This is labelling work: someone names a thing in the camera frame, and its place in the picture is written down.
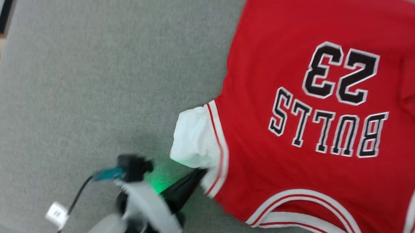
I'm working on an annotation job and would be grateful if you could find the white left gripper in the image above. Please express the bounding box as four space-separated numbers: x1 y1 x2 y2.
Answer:
116 168 211 233

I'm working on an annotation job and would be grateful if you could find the red and white basketball jersey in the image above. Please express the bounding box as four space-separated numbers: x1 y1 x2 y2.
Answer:
161 0 415 233

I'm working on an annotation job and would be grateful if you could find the black baseboard strip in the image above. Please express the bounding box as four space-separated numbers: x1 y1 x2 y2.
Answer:
0 0 16 34

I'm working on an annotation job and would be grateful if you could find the teal cable connector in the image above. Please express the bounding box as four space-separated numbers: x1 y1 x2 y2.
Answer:
91 166 125 182

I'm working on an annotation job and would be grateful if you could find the thin black cable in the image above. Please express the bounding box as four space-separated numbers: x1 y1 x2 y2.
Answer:
45 175 98 233

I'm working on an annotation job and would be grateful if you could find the white cable label tag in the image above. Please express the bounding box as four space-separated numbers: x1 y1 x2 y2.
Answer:
44 201 70 231

